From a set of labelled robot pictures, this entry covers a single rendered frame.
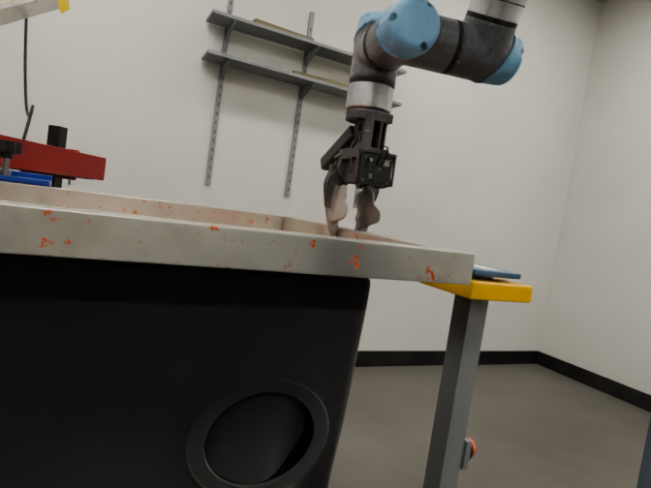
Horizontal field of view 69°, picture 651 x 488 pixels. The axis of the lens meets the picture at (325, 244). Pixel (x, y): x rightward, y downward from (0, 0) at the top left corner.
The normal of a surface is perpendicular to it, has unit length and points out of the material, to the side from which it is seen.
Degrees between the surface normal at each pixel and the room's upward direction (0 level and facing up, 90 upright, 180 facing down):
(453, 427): 90
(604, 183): 90
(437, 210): 90
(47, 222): 90
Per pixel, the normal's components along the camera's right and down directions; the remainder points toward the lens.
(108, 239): 0.43, 0.13
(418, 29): 0.23, 0.11
